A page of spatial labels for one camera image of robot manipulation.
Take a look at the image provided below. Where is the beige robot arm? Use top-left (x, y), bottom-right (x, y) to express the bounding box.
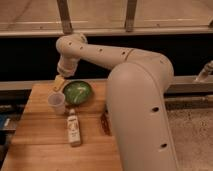
top-left (56, 34), bottom-right (179, 171)

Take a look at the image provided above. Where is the white plastic bottle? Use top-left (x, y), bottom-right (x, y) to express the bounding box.
top-left (67, 109), bottom-right (81, 147)

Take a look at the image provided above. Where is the wooden post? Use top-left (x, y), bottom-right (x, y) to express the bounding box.
top-left (124, 0), bottom-right (137, 32)
top-left (57, 0), bottom-right (73, 34)

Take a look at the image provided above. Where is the green ceramic bowl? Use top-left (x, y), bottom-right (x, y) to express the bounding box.
top-left (63, 81), bottom-right (92, 105)

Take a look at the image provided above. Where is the right wooden post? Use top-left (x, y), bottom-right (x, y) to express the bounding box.
top-left (124, 0), bottom-right (137, 32)

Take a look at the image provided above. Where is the left wooden post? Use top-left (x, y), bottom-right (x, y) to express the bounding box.
top-left (57, 0), bottom-right (73, 34)

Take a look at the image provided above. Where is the white ceramic cup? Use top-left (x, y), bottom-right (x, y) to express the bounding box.
top-left (47, 92), bottom-right (65, 115)

